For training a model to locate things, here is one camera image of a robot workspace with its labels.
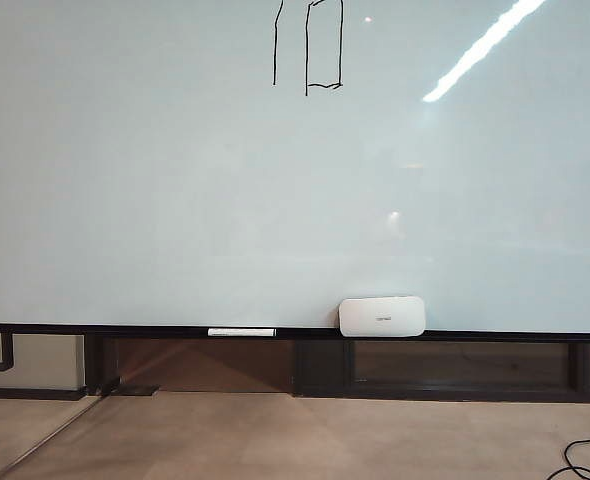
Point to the black flat floor plate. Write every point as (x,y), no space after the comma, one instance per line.
(139,389)

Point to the grey metal floor strip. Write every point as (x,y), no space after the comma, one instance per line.
(50,435)

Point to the large white glass whiteboard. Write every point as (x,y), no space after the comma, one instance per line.
(175,200)

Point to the white whiteboard marker pen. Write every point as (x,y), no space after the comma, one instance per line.
(240,332)

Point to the white rounded whiteboard eraser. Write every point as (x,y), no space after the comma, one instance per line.
(382,316)

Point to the black lower support frame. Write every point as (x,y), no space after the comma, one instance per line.
(322,366)

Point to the black floor baseboard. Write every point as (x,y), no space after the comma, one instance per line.
(25,392)

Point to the black whiteboard tray ledge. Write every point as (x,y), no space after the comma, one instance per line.
(475,335)

